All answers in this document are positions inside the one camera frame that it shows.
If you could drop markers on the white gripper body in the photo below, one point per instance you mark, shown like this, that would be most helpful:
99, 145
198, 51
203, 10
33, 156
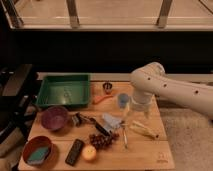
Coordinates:
141, 105

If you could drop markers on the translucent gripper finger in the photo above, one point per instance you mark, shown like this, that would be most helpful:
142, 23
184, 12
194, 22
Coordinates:
126, 112
146, 114

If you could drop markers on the silver fork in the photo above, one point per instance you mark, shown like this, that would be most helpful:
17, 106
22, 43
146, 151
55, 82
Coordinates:
125, 139

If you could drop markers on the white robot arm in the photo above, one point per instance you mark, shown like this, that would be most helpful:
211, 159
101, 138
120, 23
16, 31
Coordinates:
150, 80

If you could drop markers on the purple bowl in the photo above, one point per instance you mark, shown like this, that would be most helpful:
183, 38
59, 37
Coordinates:
54, 118

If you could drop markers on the brown bowl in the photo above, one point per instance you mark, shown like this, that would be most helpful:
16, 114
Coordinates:
33, 144

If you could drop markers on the blue cup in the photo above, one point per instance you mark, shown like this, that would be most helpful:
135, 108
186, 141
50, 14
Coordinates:
122, 100

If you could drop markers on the light blue cloth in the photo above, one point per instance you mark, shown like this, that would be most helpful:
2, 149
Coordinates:
111, 122

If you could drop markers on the orange carrot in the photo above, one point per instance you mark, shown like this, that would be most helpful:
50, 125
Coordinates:
99, 98

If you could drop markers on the bunch of dark grapes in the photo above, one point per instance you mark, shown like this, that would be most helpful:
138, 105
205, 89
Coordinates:
100, 141

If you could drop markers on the small dark metal object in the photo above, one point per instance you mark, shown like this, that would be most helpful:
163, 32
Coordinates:
76, 119

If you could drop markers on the green plastic tray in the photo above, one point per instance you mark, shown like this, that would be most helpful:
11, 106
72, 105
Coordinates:
66, 90

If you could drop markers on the apple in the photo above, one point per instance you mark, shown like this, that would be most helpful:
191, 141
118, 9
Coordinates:
89, 153

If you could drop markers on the black remote control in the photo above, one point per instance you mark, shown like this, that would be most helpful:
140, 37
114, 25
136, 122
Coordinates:
74, 152

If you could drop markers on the teal sponge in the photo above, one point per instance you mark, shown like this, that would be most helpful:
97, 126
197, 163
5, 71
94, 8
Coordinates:
38, 156

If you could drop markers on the black handled knife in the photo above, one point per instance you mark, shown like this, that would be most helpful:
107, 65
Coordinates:
96, 124

